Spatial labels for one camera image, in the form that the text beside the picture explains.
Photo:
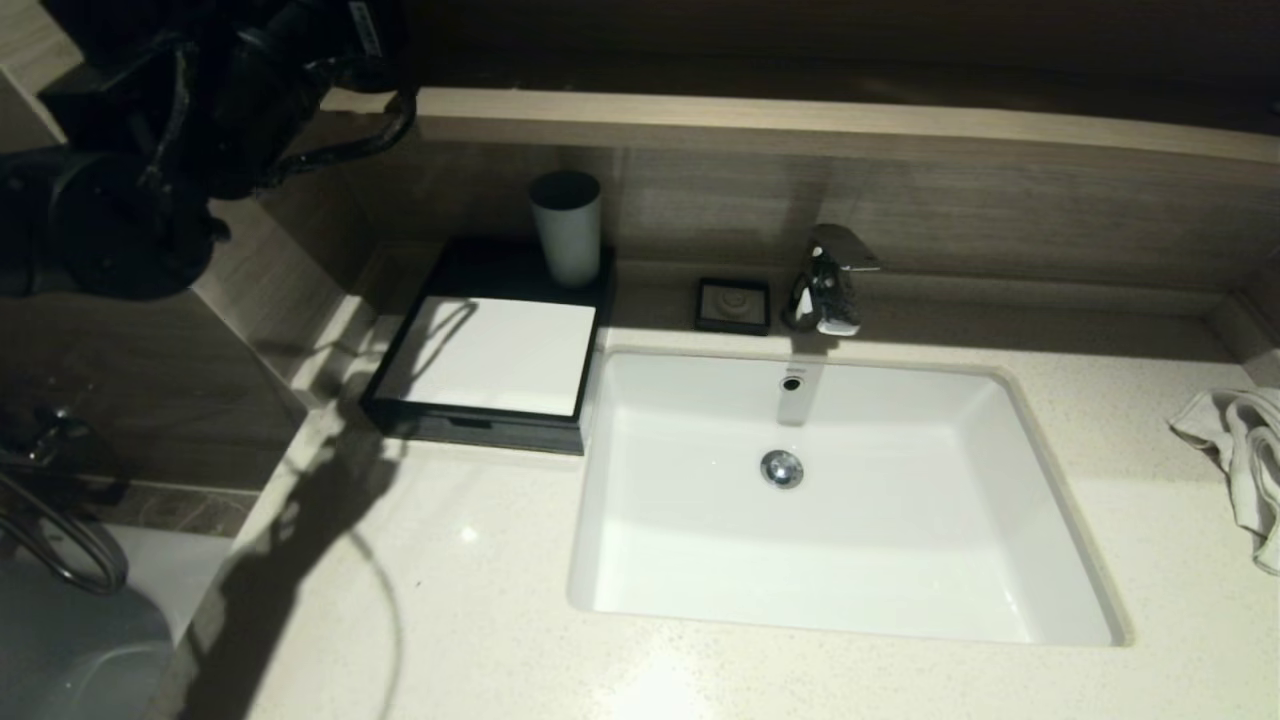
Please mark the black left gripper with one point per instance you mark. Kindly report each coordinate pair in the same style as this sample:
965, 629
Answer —
320, 40

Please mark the black sliding drawer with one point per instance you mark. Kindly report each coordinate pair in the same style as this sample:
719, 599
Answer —
520, 435

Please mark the black amenity box with drawer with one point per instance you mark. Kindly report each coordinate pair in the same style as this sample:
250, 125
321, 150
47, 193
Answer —
490, 265

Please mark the grey cup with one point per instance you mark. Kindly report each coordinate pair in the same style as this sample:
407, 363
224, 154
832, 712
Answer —
566, 235

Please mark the white rectangular pad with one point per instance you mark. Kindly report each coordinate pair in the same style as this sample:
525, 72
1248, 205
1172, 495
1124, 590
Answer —
520, 355

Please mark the black square soap dish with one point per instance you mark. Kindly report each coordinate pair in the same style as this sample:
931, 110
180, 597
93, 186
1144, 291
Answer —
734, 306

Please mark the chrome faucet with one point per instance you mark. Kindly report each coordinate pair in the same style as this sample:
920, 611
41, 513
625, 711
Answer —
825, 285

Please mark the chrome sink drain stopper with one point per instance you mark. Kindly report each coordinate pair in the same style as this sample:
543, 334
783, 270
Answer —
781, 469

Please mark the white rectangular sink basin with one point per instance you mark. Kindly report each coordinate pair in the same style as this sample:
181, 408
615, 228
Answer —
850, 560

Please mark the white crumpled towel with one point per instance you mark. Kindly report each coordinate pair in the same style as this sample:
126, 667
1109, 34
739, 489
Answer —
1245, 450

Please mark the light wooden wall shelf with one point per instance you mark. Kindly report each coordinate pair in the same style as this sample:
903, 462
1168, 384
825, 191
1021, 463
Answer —
800, 125

